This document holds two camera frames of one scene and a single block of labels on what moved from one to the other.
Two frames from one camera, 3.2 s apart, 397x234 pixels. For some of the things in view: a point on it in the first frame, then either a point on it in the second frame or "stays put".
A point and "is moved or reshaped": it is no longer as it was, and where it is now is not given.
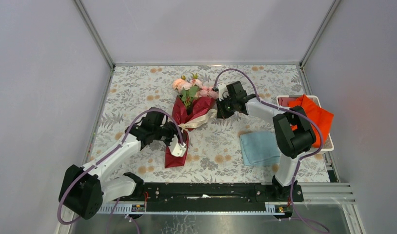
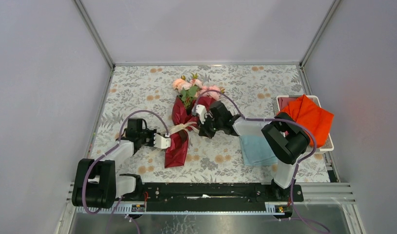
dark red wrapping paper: (200, 106) stays put
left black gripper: (173, 128) → (151, 132)
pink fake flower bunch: (188, 89) stays put
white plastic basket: (283, 102) stays put
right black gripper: (221, 114) → (203, 129)
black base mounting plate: (211, 197) stays put
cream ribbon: (200, 121) is moved or reshaped
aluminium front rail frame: (313, 194) stays put
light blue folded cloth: (260, 148) stays put
